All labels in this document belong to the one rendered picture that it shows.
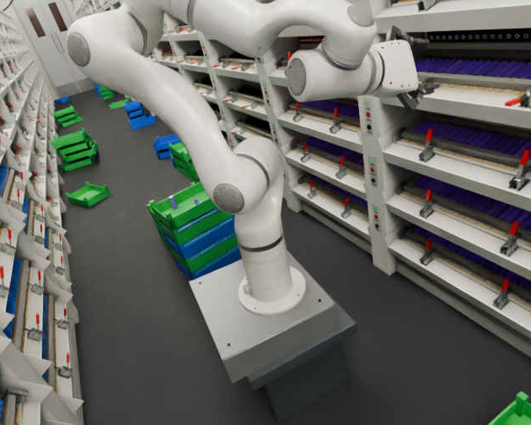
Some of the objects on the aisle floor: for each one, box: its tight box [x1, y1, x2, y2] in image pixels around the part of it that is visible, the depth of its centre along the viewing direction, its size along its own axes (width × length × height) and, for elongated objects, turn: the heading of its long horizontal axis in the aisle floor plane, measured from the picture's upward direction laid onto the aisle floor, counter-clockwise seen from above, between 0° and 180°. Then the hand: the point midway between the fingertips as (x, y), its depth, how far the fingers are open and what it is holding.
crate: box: [174, 249, 241, 281], centre depth 183 cm, size 30×20×8 cm
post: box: [255, 0, 303, 213], centre depth 167 cm, size 20×9×182 cm, turn 139°
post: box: [349, 0, 425, 275], centre depth 111 cm, size 20×9×182 cm, turn 139°
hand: (426, 67), depth 76 cm, fingers open, 8 cm apart
